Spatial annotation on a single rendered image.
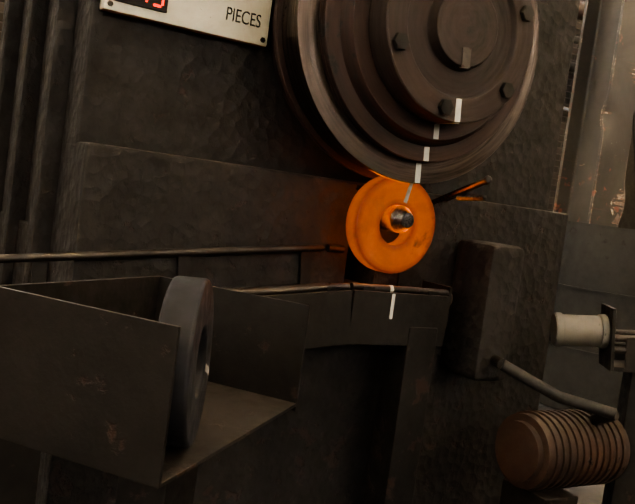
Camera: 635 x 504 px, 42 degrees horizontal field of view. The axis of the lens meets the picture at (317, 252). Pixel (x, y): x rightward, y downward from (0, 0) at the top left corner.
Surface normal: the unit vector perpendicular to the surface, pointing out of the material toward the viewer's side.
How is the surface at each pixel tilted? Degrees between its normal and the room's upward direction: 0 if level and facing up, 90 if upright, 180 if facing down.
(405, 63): 90
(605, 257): 90
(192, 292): 27
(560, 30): 90
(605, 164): 90
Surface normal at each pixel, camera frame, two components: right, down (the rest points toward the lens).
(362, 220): 0.51, 0.13
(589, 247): -0.71, -0.05
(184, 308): 0.07, -0.66
